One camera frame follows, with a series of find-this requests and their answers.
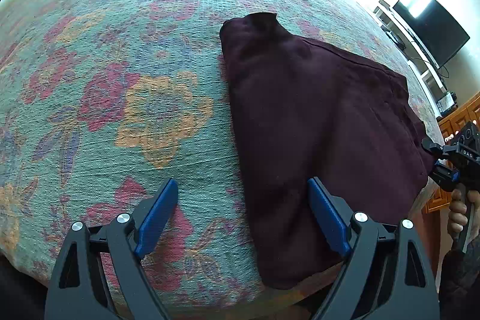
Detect person's right hand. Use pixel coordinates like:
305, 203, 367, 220
448, 189, 469, 240

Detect small black and white device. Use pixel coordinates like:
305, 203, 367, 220
437, 91, 458, 114

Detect floral bedspread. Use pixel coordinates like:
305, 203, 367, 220
0, 0, 443, 309

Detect black cable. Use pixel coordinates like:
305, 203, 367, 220
410, 58, 451, 81

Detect black flat television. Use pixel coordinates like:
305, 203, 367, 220
392, 0, 470, 69

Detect maroon pants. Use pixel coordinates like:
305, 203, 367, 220
219, 12, 437, 291

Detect white television stand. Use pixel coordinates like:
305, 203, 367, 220
373, 0, 456, 114

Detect wooden cabinet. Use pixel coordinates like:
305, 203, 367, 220
422, 92, 480, 216

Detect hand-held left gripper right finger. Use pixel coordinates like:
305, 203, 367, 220
307, 177, 439, 320

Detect person's right forearm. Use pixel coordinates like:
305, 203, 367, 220
438, 239, 480, 320

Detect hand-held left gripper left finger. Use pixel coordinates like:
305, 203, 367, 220
45, 178, 179, 320

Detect black set-top box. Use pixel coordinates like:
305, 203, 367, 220
388, 31, 406, 49

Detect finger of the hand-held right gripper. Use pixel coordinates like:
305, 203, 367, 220
421, 137, 451, 157
429, 160, 461, 192

